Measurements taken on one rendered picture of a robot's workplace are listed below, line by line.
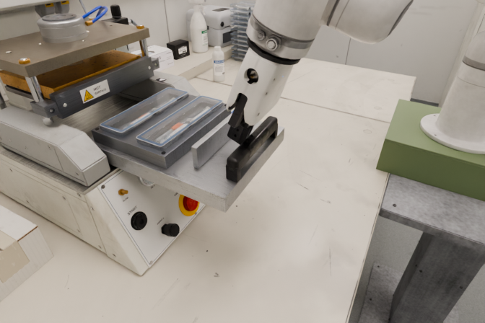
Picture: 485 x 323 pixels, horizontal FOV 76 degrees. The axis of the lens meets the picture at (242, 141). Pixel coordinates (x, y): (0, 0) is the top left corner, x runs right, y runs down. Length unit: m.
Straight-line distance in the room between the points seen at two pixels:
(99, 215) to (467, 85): 0.83
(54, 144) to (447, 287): 1.16
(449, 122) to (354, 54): 2.19
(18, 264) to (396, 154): 0.84
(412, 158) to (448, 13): 2.14
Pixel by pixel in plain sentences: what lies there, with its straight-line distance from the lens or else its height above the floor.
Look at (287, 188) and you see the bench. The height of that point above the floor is 0.75.
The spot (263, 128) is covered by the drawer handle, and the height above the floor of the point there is 1.01.
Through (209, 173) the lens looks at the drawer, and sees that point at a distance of 0.48.
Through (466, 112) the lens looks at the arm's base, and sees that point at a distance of 0.91.
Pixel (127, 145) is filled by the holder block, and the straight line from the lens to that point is 0.54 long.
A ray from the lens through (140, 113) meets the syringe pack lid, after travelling 0.60.
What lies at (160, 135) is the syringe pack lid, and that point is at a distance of 0.52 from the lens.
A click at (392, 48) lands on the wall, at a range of 2.99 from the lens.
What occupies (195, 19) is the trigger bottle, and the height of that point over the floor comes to 0.95.
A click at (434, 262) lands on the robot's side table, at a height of 0.43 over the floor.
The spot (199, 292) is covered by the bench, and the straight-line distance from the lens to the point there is 0.61.
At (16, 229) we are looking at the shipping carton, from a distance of 0.70.
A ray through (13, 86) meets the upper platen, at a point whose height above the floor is 1.04.
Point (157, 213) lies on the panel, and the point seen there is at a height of 0.82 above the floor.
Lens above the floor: 1.27
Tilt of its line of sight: 33 degrees down
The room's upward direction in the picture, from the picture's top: straight up
